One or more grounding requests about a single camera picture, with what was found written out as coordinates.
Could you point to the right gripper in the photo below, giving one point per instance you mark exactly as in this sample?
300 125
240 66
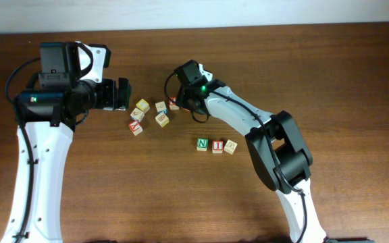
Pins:
182 98

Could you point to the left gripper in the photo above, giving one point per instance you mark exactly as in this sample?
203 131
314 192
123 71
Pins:
111 102

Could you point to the red letter U block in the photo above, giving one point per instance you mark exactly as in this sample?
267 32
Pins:
172 104

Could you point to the green letter N block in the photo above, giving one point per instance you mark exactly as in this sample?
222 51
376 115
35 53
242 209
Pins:
202 144

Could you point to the red letter I block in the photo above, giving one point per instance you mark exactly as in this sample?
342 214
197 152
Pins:
217 147

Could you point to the green edged picture block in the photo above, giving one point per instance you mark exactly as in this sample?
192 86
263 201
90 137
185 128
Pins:
230 147

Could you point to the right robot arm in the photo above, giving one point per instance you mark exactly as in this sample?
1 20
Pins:
279 154

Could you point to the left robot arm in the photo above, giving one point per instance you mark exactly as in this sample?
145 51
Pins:
56 100

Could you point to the yellow wooden block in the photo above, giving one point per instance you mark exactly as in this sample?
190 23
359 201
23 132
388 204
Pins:
143 105

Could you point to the plain block orange picture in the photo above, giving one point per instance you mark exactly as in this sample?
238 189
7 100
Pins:
137 115

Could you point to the plain block blue side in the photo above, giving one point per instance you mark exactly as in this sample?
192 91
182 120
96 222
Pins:
161 107

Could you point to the yellow edged picture block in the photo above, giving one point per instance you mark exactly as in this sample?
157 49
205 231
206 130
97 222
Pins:
162 119

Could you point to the red letter Y block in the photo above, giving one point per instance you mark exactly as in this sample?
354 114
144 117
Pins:
135 127

